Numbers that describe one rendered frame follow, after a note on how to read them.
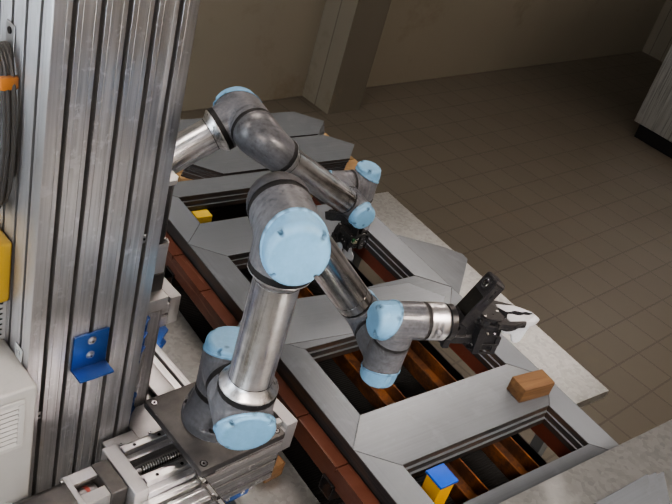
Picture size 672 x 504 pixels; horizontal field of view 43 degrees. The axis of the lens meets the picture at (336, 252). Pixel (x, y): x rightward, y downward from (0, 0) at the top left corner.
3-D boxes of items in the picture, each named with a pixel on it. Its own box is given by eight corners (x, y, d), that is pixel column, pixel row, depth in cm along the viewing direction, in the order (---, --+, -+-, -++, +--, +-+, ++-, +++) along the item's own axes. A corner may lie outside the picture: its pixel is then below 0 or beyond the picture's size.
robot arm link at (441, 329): (422, 294, 168) (439, 317, 161) (443, 294, 170) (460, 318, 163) (412, 325, 171) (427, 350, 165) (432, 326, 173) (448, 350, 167)
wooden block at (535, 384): (535, 380, 253) (542, 368, 251) (549, 395, 249) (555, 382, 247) (506, 388, 247) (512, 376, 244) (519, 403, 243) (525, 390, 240)
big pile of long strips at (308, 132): (312, 121, 376) (315, 109, 373) (365, 168, 352) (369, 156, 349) (144, 135, 329) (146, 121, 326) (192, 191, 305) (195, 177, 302)
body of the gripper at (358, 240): (345, 253, 258) (356, 220, 251) (329, 237, 263) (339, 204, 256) (365, 249, 262) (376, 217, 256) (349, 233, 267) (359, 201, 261)
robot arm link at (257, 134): (272, 124, 200) (387, 210, 236) (255, 101, 208) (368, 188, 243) (240, 160, 203) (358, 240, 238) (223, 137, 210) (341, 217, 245)
